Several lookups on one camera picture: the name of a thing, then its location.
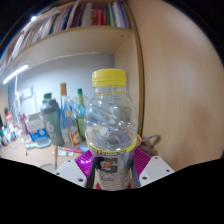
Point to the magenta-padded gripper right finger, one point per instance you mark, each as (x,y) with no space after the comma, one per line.
(154,169)

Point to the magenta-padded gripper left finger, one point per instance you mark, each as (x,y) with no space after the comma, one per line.
(70,170)

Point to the clear yellow-capped drink bottle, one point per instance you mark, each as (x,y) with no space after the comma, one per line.
(111,120)

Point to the white toothpaste tube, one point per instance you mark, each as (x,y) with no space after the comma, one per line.
(63,153)

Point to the cream ceramic mug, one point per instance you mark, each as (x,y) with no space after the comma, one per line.
(50,167)

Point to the brown mug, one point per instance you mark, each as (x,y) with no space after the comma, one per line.
(138,138)

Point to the light blue hair brush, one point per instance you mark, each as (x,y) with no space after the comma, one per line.
(41,143)

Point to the clear bottle with cork cap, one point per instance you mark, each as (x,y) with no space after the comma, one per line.
(68,123)

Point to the grey shaker bottle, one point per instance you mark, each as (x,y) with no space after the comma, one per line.
(52,126)

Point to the blue and white box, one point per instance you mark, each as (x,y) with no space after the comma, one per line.
(36,131)

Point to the green-capped clear bottle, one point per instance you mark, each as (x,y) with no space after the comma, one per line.
(81,116)

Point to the maroon box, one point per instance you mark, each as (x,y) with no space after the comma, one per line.
(24,123)

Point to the red and white canister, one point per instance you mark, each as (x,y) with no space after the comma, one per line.
(8,116)

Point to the white under-shelf light bar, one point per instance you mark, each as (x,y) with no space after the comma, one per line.
(15,74)

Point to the white wall power strip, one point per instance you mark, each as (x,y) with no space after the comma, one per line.
(26,93)

